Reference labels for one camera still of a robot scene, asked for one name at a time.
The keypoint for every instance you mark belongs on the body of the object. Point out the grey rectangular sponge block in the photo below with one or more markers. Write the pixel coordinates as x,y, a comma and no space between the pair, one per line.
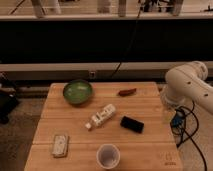
60,146

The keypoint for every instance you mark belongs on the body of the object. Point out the red sausage-shaped object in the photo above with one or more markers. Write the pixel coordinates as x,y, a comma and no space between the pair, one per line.
127,92

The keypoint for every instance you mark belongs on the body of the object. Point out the white plastic bottle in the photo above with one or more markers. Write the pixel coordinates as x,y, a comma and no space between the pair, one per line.
101,117

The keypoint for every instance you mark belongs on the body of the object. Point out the black rectangular box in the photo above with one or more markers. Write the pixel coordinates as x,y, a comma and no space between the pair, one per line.
132,124

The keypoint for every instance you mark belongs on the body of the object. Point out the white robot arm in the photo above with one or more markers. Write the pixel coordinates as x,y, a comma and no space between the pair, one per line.
188,81

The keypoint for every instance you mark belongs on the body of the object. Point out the blue floor device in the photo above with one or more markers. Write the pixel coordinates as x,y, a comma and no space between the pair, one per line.
178,119

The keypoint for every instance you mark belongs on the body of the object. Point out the white paper cup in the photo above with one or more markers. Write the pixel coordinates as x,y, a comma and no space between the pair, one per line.
108,156

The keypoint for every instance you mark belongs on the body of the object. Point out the green ceramic bowl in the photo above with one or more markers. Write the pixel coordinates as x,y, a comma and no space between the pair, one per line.
77,92

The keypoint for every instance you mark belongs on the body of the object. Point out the dark object at left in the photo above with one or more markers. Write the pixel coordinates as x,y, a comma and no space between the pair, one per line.
8,101

